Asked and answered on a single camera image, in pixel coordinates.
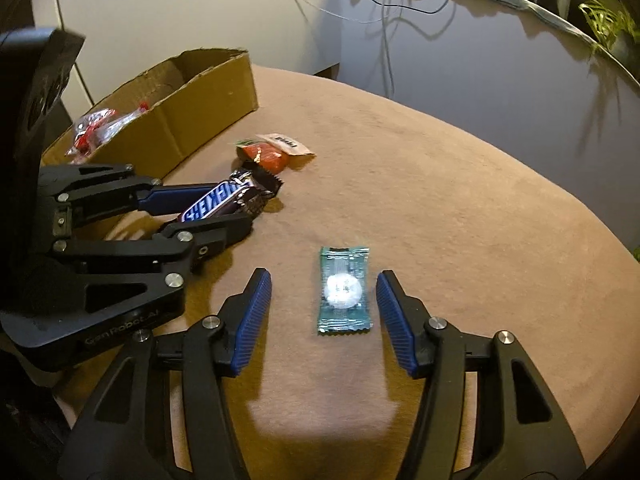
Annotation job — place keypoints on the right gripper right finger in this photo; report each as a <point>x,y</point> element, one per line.
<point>521,431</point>

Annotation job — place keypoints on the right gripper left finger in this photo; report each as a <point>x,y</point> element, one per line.
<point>124,430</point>

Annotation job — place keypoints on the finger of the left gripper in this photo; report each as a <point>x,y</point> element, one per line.
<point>90,193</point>
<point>178,248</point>

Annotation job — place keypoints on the brown Snickers bar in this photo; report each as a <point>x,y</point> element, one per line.
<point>246,190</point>

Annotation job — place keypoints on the teal white mint candy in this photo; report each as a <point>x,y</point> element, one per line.
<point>344,305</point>

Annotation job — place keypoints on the red clear packet in box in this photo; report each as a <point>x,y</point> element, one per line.
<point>97,128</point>

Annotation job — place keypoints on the orange red snack packet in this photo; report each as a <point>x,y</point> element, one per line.
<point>263,154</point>

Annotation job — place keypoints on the cardboard box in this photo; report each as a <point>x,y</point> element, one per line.
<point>192,97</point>

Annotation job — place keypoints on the beige small snack packet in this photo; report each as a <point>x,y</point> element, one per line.
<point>286,144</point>

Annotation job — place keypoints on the potted spider plant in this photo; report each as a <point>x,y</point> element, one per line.
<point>616,32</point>

